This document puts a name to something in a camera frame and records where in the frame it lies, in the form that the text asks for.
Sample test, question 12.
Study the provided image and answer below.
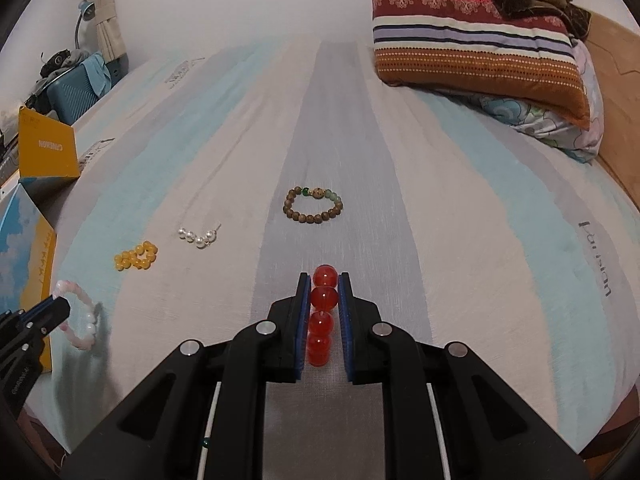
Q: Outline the red glass bead bracelet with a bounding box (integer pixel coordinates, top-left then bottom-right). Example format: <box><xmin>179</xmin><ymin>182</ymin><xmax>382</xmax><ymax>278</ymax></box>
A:
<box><xmin>305</xmin><ymin>263</ymin><xmax>342</xmax><ymax>368</ymax></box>

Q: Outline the striped bed sheet mattress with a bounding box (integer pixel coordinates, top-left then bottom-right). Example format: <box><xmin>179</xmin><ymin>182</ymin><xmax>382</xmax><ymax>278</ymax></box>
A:
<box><xmin>39</xmin><ymin>38</ymin><xmax>639</xmax><ymax>448</ymax></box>

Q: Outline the blue desk lamp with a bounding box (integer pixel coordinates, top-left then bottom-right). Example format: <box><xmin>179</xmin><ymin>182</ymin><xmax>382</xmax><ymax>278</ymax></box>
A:
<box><xmin>74</xmin><ymin>0</ymin><xmax>96</xmax><ymax>49</ymax></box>

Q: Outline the wooden headboard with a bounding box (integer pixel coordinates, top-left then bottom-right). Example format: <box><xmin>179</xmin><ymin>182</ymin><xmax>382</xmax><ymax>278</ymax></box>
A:
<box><xmin>586</xmin><ymin>13</ymin><xmax>640</xmax><ymax>204</ymax></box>

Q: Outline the blue yellow cardboard box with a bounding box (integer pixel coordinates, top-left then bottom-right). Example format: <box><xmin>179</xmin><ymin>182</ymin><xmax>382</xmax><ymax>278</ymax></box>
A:
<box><xmin>0</xmin><ymin>105</ymin><xmax>83</xmax><ymax>374</ymax></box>

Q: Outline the striped red orange pillow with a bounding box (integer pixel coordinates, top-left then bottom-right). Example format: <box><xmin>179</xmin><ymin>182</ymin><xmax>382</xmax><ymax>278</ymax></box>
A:
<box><xmin>371</xmin><ymin>0</ymin><xmax>590</xmax><ymax>128</ymax></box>

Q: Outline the yellow amber bead bracelet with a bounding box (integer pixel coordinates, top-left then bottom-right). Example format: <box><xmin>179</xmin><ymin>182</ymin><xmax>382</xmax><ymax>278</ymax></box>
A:
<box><xmin>113</xmin><ymin>239</ymin><xmax>160</xmax><ymax>272</ymax></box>

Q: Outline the pink white bead bracelet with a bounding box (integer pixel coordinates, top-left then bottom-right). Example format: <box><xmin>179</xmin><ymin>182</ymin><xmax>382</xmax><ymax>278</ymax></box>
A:
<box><xmin>53</xmin><ymin>278</ymin><xmax>100</xmax><ymax>351</ymax></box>

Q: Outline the white pearl necklace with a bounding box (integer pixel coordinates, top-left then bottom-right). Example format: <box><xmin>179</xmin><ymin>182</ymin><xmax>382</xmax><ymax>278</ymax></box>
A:
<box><xmin>177</xmin><ymin>224</ymin><xmax>222</xmax><ymax>250</ymax></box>

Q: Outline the beige curtain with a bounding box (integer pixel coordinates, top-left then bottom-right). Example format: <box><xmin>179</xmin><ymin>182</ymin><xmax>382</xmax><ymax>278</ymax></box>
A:
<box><xmin>92</xmin><ymin>0</ymin><xmax>126</xmax><ymax>62</ymax></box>

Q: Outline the teal suitcase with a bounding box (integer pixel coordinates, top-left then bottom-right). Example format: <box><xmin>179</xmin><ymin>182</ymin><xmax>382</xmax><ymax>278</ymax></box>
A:
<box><xmin>46</xmin><ymin>52</ymin><xmax>129</xmax><ymax>125</ymax></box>

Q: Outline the brown wooden bead bracelet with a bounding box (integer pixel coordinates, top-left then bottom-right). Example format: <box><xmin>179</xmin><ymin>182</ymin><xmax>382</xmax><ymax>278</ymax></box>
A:
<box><xmin>282</xmin><ymin>185</ymin><xmax>345</xmax><ymax>226</ymax></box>

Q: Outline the floral light pillow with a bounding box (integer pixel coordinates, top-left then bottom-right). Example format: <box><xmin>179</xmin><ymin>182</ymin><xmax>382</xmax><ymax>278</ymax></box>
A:
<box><xmin>445</xmin><ymin>39</ymin><xmax>604</xmax><ymax>162</ymax></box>

